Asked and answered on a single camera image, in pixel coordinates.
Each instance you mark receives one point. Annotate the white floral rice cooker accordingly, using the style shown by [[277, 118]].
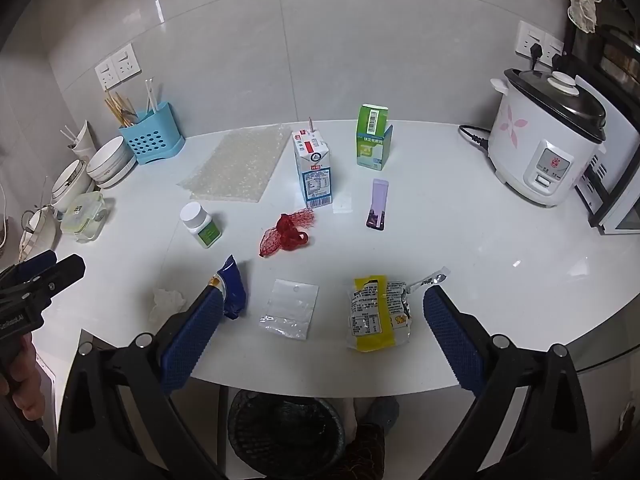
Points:
[[540, 145]]

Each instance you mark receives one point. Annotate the blue and white milk carton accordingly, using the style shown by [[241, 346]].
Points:
[[314, 170]]

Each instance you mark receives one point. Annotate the clear wrapper with spoon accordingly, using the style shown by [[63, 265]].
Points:
[[429, 279]]

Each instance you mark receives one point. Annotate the white ribbed bowl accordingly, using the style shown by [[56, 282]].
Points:
[[122, 170]]

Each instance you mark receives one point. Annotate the green and white box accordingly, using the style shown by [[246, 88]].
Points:
[[371, 140]]

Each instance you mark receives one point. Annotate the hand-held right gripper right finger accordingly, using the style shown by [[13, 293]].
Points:
[[452, 340]]

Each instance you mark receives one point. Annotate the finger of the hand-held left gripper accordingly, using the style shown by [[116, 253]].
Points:
[[36, 262], [62, 272]]

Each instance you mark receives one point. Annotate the black power plug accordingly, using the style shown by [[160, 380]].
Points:
[[536, 55]]

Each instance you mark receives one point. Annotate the red mesh net bag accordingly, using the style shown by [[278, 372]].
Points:
[[285, 235]]

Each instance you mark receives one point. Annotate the blue slipper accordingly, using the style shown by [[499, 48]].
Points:
[[385, 410]]

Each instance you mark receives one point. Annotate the white countertop oven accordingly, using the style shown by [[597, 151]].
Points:
[[617, 180]]

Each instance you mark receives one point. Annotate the bubble wrap sheet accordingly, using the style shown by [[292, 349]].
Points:
[[237, 162]]

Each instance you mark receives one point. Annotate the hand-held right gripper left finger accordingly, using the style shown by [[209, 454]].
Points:
[[192, 340]]

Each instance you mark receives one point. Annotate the person's patterned trouser leg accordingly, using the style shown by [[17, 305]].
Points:
[[367, 452]]

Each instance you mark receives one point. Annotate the blue snack packet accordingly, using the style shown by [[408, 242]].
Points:
[[232, 285]]

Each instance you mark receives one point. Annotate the white lidded plastic cup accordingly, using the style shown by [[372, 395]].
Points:
[[202, 230]]

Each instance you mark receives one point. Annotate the clear plastic bag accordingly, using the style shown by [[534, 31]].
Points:
[[290, 307]]

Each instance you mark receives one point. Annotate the blue utensil holder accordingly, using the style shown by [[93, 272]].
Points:
[[150, 137]]

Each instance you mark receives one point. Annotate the black mesh wastebasket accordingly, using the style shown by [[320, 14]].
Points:
[[285, 430]]

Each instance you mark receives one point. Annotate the purple sachet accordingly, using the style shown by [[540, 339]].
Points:
[[377, 202]]

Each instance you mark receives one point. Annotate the glass container with green lid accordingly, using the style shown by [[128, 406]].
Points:
[[82, 215]]

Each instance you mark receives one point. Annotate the white cup with straws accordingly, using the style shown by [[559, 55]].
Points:
[[84, 142]]

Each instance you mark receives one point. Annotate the white wall socket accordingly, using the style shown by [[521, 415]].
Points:
[[527, 35], [126, 62], [554, 47], [106, 74]]

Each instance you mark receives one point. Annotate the person's left hand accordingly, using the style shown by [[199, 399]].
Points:
[[20, 375]]

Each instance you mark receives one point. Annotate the yellow snack packet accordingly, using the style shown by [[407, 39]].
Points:
[[375, 315]]

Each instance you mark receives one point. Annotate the white chopsticks pair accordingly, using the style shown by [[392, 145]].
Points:
[[151, 95]]

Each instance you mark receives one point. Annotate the crumpled white tissue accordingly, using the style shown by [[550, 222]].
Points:
[[169, 302]]

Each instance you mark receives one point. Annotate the chopsticks and spoon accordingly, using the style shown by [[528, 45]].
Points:
[[120, 109]]

